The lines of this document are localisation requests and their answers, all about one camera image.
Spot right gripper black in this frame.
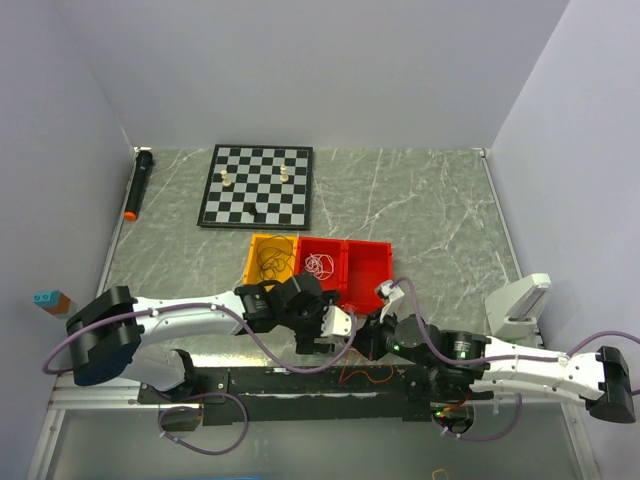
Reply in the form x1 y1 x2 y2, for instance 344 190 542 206
344 306 435 368

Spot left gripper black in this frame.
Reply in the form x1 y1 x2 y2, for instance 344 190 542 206
280 291 341 353

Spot white thin cable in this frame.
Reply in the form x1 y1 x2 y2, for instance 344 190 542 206
303 252 337 282

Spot yellow plastic bin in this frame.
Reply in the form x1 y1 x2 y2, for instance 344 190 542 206
243 233 299 284

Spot purple thin cable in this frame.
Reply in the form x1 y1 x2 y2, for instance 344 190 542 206
256 235 297 282

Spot red bin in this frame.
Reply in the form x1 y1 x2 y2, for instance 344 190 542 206
294 237 346 306
345 240 393 315

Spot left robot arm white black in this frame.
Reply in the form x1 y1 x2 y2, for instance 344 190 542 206
66 274 353 402

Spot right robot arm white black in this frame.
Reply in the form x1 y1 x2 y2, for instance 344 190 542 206
353 316 636 424

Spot white chess piece right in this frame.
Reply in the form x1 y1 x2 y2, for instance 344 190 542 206
280 164 289 183

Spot white chess piece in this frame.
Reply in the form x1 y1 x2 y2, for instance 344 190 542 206
280 164 289 183
221 170 232 188

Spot white grey stand device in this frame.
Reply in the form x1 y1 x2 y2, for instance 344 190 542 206
485 273 551 340

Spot black white chessboard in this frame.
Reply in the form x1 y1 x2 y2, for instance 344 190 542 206
197 144 314 231

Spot white chess piece left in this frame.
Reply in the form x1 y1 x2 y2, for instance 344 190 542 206
221 170 232 188

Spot black marker orange cap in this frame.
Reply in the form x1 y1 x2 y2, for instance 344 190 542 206
123 150 155 222

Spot blue orange toy block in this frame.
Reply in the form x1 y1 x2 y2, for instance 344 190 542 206
33 290 74 319

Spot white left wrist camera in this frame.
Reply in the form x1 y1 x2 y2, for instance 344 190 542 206
320 305 354 339

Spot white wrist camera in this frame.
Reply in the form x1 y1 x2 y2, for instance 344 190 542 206
376 280 405 323
320 305 354 339

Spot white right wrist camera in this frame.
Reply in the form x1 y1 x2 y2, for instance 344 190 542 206
376 280 405 323

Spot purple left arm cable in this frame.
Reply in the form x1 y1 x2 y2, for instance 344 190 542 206
42 302 359 456

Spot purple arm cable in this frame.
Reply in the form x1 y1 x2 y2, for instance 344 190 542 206
42 302 359 456
392 277 640 444

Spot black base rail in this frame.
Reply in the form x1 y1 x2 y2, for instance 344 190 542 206
138 364 493 422

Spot aluminium frame rail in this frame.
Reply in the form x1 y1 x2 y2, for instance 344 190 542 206
49 373 141 410

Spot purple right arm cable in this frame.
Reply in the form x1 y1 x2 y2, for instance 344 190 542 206
392 277 640 444

